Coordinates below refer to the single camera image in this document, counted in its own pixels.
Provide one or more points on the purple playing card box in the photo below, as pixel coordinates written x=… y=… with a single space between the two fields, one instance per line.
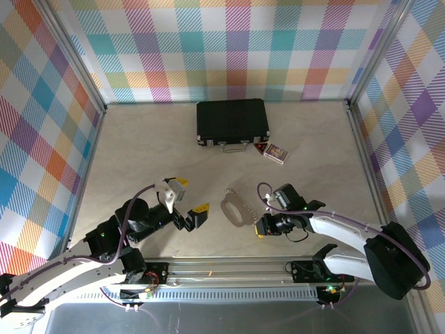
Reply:
x=276 y=152

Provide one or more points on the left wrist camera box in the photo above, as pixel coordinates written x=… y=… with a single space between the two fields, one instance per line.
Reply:
x=175 y=193

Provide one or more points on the aluminium frame post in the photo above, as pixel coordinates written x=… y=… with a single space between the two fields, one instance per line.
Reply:
x=378 y=52
x=74 y=52

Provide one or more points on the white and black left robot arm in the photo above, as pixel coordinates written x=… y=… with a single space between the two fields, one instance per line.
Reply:
x=80 y=278

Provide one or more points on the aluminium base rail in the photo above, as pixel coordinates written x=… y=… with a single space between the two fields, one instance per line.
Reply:
x=226 y=275

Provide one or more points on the aluminium frame floor rail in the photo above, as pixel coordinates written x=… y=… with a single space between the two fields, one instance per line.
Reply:
x=366 y=156

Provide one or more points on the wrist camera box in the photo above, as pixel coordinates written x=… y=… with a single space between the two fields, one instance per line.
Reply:
x=268 y=202
x=175 y=193

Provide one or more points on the black carrying case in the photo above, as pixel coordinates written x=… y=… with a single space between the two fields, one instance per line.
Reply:
x=231 y=118

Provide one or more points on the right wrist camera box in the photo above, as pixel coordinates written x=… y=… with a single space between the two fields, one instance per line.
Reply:
x=268 y=202

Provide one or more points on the black box with red triangle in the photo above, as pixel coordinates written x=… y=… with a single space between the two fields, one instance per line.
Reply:
x=261 y=149

